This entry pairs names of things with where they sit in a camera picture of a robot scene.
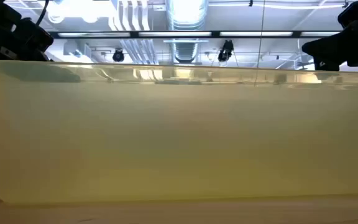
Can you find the black double ceiling spotlight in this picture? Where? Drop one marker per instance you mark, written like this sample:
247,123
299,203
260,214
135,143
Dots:
225,50

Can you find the black linear ceiling light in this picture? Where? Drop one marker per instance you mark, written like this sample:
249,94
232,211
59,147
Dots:
134,34

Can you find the yellow translucent plastic bin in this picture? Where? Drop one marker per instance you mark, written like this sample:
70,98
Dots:
135,140

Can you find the silver round ventilation duct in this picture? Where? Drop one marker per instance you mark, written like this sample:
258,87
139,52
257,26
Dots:
186,49

